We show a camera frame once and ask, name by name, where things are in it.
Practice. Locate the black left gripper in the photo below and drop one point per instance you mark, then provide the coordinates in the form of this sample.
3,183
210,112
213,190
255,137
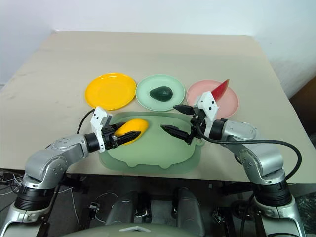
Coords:
108,139

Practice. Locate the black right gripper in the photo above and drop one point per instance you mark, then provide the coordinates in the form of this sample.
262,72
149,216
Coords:
198,123

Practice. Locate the yellow toy mango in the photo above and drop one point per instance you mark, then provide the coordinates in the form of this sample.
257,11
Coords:
137,125

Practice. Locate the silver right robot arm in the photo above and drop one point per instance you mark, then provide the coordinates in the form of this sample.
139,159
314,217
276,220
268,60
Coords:
259,158

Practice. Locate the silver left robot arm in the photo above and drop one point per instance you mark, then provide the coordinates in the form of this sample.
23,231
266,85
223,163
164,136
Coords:
49,160

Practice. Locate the yellow plastic plate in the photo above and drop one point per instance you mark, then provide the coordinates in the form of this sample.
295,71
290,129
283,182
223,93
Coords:
109,90

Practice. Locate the light green plastic plate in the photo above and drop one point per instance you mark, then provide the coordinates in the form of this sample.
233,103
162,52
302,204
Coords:
148,84

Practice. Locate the pink plastic plate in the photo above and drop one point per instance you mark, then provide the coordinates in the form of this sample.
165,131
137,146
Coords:
229,103

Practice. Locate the dark green toy avocado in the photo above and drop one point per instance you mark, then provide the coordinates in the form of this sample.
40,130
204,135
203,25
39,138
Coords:
161,94

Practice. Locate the light green tray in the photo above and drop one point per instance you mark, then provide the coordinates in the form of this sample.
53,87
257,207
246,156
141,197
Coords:
153,153

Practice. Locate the red watermelon slice toy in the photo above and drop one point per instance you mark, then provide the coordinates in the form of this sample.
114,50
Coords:
221,89

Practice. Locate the dark rounded robot leg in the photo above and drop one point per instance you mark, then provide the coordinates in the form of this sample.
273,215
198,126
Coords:
188,207
128,207

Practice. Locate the grey-green robot torso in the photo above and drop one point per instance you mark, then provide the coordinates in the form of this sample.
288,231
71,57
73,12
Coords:
98,228

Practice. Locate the brown cardboard box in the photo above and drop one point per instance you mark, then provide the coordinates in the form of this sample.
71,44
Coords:
304,98

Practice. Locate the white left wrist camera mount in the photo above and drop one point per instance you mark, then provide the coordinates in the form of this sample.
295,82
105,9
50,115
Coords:
98,118

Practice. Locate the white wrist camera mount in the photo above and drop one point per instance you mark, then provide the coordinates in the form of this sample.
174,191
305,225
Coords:
98,118
209,106

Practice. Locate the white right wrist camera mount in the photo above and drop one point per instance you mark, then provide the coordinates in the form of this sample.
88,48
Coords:
209,106

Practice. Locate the black table frame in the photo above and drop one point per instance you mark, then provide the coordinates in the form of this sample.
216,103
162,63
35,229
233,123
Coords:
158,178

